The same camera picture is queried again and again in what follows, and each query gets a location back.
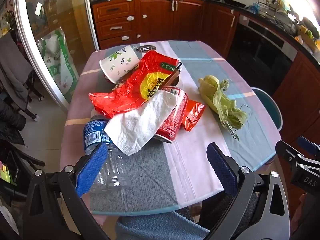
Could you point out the black built-in oven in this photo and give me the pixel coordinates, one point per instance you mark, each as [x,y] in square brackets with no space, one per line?
[260,52]

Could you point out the brown wooden kitchen cabinets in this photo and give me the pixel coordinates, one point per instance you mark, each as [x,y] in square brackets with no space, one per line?
[155,17]

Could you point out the green white sack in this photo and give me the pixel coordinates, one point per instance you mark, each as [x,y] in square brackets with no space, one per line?
[60,62]

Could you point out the pink grey checked tablecloth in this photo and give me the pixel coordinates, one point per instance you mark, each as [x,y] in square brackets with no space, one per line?
[190,160]

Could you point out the clear plastic bottle blue label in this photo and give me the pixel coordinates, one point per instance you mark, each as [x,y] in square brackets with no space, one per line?
[93,130]

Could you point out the grey jacket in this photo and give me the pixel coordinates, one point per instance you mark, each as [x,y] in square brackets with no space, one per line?
[12,67]

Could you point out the green corn husks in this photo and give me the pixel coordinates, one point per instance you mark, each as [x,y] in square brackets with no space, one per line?
[220,97]

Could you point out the red soda can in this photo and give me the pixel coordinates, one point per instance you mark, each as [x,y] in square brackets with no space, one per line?
[172,122]

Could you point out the small orange-red snack packet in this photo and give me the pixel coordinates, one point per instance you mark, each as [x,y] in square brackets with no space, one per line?
[192,115]

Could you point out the glass sliding door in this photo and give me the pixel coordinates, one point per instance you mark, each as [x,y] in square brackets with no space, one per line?
[27,42]

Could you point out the black down jacket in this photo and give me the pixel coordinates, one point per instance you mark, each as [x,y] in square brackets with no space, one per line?
[10,122]

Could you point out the floral print paper cup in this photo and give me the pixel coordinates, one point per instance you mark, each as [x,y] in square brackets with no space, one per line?
[120,62]

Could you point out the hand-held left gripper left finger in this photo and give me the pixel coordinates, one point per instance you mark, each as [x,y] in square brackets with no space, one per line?
[91,170]

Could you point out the black office chair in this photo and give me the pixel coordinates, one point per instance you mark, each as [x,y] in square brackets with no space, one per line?
[33,92]

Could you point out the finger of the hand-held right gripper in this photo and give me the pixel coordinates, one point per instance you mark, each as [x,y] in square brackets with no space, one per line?
[287,152]
[310,145]

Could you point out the blue cloth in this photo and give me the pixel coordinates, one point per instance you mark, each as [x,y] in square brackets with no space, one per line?
[150,227]

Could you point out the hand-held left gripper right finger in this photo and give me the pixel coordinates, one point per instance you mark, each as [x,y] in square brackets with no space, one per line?
[222,170]

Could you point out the white paper towel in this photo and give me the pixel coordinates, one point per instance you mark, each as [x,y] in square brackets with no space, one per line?
[135,125]

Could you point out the teal waste bin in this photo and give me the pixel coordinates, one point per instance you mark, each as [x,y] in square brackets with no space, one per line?
[268,107]

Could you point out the large red plastic wrapper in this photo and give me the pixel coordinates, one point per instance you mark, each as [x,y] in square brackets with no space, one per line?
[130,87]

